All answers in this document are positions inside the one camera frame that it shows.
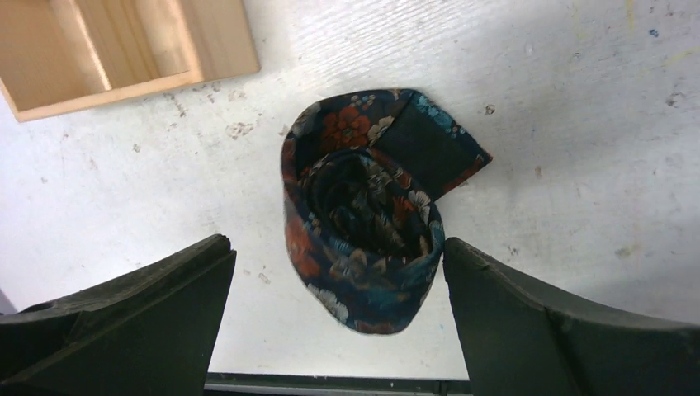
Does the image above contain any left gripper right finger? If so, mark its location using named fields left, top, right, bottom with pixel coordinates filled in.
left=443, top=238, right=699, bottom=395

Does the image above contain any wooden compartment box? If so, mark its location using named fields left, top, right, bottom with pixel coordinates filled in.
left=1, top=1, right=260, bottom=122

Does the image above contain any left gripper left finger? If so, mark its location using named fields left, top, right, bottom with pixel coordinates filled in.
left=1, top=234, right=236, bottom=395

